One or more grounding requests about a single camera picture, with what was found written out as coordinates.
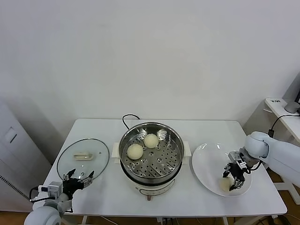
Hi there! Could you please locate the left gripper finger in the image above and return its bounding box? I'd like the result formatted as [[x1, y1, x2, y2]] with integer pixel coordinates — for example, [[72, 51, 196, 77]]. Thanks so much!
[[62, 168, 76, 180], [78, 171, 94, 188]]

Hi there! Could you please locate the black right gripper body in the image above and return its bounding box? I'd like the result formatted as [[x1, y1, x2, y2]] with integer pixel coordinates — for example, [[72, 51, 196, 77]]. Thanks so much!
[[226, 160, 247, 181]]

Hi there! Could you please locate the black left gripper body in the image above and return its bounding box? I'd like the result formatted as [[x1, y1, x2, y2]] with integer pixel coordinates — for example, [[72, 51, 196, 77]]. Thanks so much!
[[62, 178, 84, 195]]

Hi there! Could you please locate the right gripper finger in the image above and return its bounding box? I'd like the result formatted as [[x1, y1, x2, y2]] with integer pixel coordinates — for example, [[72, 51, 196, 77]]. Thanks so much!
[[230, 178, 246, 190], [222, 164, 232, 178]]

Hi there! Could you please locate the white steamed baozi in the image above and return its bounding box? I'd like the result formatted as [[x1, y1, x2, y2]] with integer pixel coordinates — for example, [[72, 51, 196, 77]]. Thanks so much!
[[127, 143, 144, 160], [143, 133, 159, 149], [219, 177, 235, 192]]

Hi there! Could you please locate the round glass pot lid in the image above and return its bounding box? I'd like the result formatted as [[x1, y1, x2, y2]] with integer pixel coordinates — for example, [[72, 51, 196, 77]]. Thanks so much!
[[57, 138, 110, 185]]

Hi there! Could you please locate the perforated steel steamer basket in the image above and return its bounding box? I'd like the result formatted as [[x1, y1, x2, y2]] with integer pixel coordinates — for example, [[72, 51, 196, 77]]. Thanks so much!
[[112, 121, 191, 186]]

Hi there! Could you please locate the large white plate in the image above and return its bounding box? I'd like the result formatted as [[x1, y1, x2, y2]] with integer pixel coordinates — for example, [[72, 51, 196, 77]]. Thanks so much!
[[192, 142, 253, 197]]

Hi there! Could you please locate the white metal cabinet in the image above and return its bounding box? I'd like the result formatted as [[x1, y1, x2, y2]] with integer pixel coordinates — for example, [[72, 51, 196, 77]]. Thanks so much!
[[0, 103, 53, 213]]

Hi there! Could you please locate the white side desk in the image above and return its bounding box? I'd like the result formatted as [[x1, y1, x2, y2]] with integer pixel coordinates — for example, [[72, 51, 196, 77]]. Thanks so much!
[[242, 97, 300, 203]]

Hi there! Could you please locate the white power strip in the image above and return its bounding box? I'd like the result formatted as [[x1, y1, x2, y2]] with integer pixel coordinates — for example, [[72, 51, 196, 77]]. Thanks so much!
[[156, 217, 174, 225]]

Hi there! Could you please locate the monitor with grey stand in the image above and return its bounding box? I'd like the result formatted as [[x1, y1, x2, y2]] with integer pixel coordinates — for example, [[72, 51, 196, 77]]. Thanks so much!
[[282, 71, 300, 113]]

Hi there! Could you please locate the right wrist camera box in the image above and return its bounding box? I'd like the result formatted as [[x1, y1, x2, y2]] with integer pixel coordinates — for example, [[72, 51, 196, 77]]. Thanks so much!
[[228, 151, 247, 168]]

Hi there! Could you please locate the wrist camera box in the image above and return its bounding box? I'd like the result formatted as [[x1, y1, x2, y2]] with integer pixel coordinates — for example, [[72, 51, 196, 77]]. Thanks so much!
[[38, 181, 64, 199], [228, 151, 247, 168]]

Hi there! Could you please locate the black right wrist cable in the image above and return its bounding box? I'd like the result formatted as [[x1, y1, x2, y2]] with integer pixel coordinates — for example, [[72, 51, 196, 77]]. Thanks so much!
[[243, 159, 263, 174]]

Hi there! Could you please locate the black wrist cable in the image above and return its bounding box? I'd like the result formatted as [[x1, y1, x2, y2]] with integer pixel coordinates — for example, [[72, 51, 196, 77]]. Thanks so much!
[[29, 186, 47, 203], [243, 159, 263, 174]]

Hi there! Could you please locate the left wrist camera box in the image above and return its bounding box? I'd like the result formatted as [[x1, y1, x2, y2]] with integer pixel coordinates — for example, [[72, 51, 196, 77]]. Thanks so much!
[[38, 181, 64, 199]]

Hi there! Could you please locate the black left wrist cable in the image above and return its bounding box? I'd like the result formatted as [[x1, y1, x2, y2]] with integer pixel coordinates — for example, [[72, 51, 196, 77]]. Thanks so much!
[[29, 186, 47, 203]]

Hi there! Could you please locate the black cable with adapter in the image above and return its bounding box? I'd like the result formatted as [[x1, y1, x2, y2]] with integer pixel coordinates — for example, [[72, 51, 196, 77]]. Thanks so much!
[[268, 114, 300, 138]]

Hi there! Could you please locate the black cooker power cord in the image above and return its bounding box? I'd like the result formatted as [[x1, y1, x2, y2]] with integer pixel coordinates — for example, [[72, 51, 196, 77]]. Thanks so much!
[[121, 114, 141, 132]]

